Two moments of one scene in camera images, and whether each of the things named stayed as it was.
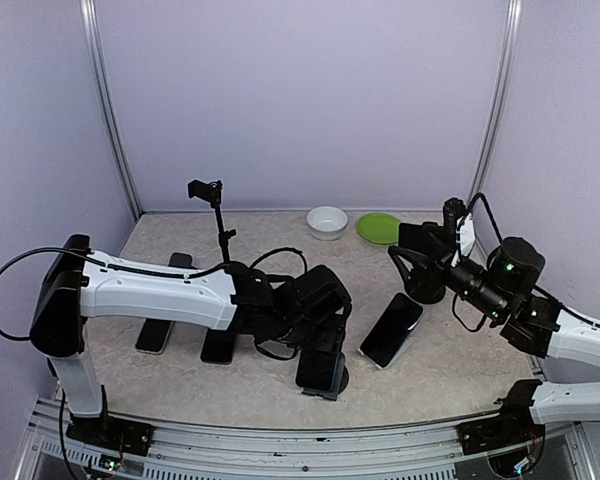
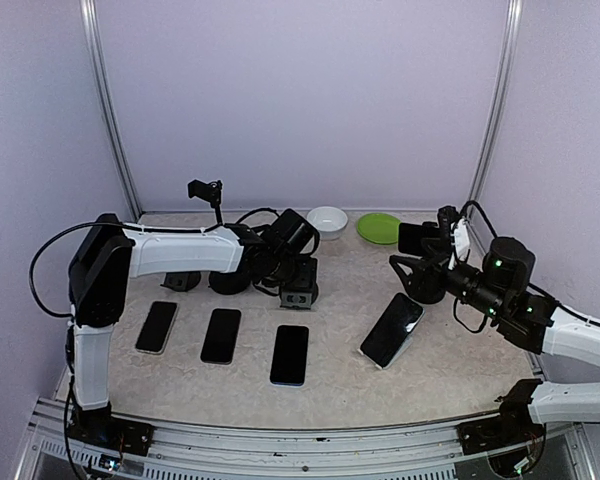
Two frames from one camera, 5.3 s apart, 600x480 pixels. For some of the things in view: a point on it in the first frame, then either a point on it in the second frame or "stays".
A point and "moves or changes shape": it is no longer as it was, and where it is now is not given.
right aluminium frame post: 501,96 stays
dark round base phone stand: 331,394 moves or changes shape
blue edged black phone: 318,370 moves or changes shape
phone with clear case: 153,336 stays
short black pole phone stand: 425,285 stays
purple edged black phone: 218,346 stays
